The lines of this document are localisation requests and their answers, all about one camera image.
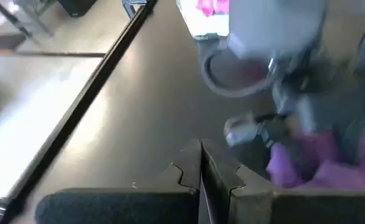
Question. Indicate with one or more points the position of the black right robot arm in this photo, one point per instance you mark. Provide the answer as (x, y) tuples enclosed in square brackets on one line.
[(275, 25)]

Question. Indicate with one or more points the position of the clear plastic bin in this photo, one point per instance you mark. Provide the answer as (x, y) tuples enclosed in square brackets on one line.
[(201, 26)]

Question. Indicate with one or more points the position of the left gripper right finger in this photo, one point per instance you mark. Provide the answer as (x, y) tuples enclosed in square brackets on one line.
[(294, 208)]

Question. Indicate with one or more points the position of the black aluminium table frame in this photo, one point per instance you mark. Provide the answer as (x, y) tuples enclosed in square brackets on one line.
[(85, 93)]

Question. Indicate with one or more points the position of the black computer tower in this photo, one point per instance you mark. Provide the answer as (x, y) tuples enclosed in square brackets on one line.
[(76, 6)]

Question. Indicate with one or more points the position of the purple towel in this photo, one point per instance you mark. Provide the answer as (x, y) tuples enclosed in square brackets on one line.
[(325, 168)]

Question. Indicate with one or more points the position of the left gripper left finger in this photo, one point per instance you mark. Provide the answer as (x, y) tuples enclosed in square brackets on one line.
[(117, 207)]

